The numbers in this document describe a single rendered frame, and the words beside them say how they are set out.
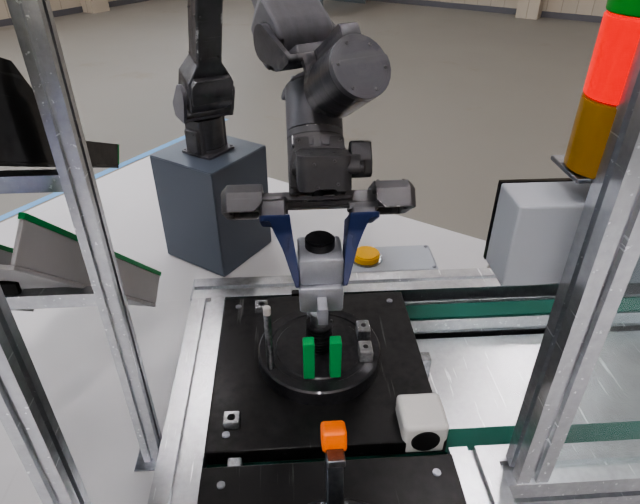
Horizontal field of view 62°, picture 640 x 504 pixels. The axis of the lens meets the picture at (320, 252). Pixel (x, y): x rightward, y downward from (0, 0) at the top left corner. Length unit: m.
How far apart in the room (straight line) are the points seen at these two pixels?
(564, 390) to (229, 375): 0.34
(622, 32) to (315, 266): 0.31
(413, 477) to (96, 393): 0.45
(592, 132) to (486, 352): 0.42
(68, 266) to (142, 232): 0.61
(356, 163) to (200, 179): 0.45
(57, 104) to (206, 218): 0.50
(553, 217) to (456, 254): 0.63
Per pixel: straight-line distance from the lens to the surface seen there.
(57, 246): 0.50
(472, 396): 0.69
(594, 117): 0.39
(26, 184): 0.49
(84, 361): 0.85
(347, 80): 0.46
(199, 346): 0.69
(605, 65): 0.38
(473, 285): 0.78
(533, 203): 0.40
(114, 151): 0.58
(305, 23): 0.56
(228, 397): 0.60
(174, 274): 0.98
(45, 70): 0.44
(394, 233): 1.07
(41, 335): 0.93
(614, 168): 0.38
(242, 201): 0.51
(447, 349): 0.74
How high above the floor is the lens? 1.42
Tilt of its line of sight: 34 degrees down
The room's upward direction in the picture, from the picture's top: straight up
